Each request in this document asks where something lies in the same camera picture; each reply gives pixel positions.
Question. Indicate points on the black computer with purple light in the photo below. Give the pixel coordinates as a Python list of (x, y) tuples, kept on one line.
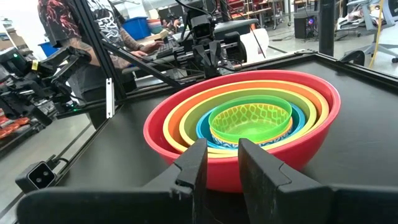
[(304, 26)]

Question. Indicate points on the white paper roll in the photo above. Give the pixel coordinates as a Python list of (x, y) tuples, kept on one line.
[(258, 43)]

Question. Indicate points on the grey office chair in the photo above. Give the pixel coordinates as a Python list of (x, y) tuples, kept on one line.
[(368, 17)]

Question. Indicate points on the black aluminium table frame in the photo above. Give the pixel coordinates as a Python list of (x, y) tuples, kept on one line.
[(97, 40)]

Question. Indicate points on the person's hand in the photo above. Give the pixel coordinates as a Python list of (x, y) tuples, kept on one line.
[(152, 46), (139, 53)]

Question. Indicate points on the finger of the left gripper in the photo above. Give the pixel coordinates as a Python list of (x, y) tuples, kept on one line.
[(203, 57), (216, 59)]

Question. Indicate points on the blue plastic bin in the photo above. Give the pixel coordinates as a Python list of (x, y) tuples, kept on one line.
[(136, 28), (48, 49)]

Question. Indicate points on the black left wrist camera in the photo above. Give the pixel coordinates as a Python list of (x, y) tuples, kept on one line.
[(202, 29)]

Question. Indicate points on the orange red plastic parts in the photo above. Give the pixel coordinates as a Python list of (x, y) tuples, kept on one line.
[(15, 123)]

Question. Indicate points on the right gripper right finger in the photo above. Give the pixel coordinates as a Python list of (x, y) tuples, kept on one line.
[(295, 205)]

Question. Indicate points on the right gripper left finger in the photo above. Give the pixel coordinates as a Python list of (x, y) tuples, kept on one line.
[(124, 205)]

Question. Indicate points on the orange plastic bowl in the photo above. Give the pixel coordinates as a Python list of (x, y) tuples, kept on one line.
[(248, 86)]

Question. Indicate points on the small translucent green bowl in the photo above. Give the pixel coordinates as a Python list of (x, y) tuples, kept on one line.
[(248, 124)]

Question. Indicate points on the large red plastic bowl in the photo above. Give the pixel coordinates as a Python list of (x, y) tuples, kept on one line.
[(304, 155)]

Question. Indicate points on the person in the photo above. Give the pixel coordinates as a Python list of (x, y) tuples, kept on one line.
[(62, 18)]

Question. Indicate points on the black frame hook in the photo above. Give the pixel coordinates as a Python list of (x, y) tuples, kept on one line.
[(351, 54)]

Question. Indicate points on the silver metal bracket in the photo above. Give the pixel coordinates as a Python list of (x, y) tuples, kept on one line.
[(110, 99)]

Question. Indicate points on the black table-level camera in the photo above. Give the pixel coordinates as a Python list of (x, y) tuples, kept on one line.
[(38, 177)]

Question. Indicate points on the blue plastic bowl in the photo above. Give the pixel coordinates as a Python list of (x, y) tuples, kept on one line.
[(298, 119)]

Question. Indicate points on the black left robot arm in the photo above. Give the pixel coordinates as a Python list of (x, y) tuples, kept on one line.
[(234, 46)]

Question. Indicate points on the lime green plastic bowl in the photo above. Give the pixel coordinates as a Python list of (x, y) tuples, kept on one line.
[(196, 118)]

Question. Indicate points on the black keyboard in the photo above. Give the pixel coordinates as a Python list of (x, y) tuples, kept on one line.
[(168, 48)]

